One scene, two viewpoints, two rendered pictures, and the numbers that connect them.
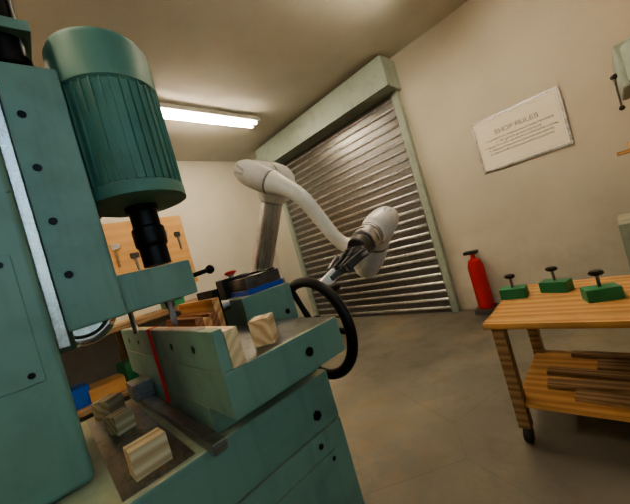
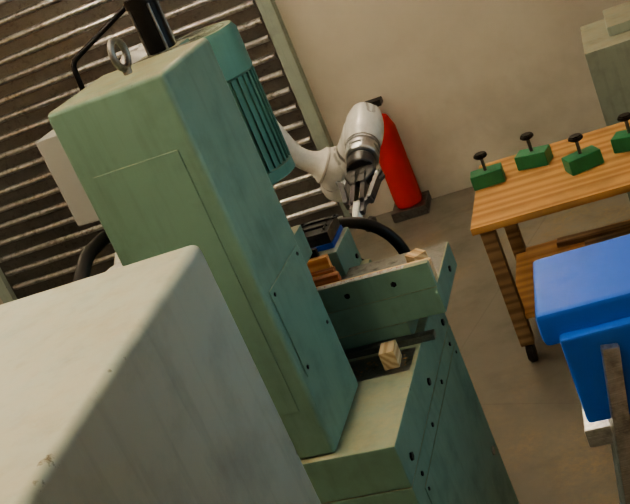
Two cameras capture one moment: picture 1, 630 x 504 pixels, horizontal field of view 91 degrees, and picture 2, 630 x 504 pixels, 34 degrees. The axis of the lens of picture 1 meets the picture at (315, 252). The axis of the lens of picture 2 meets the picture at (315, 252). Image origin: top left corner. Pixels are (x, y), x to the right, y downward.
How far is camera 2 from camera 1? 177 cm
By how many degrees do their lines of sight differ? 31
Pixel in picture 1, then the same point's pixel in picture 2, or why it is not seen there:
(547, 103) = not seen: outside the picture
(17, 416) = (331, 347)
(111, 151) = (265, 142)
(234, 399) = (442, 300)
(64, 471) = (351, 379)
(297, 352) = (446, 269)
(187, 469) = (420, 352)
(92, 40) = (232, 42)
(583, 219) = (535, 24)
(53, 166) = not seen: hidden behind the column
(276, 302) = (349, 249)
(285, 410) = (432, 319)
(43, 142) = not seen: hidden behind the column
